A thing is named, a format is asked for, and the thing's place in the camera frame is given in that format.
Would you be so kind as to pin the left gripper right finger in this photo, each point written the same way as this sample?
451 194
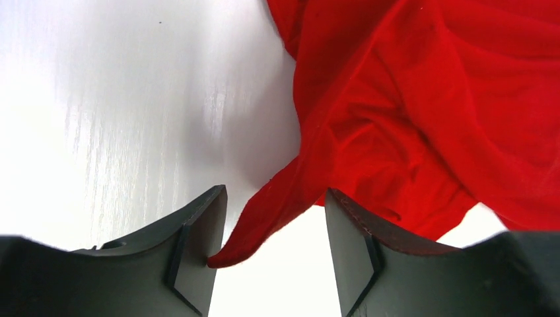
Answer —
382 269

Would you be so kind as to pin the red t-shirt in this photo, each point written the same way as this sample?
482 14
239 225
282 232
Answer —
418 110

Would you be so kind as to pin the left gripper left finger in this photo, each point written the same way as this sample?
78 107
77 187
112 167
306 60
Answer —
158 270

